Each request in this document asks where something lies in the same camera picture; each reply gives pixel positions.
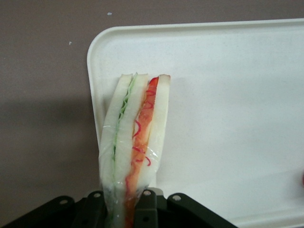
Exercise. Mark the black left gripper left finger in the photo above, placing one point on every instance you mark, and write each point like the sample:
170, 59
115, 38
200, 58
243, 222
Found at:
71, 213

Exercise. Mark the white rectangular plastic tray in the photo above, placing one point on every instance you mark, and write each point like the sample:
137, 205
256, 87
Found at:
225, 107

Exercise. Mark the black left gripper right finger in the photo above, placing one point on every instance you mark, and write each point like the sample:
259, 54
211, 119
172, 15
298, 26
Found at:
171, 211

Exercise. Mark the plastic-wrapped triangle sandwich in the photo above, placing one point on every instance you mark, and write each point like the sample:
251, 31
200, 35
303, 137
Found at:
133, 142

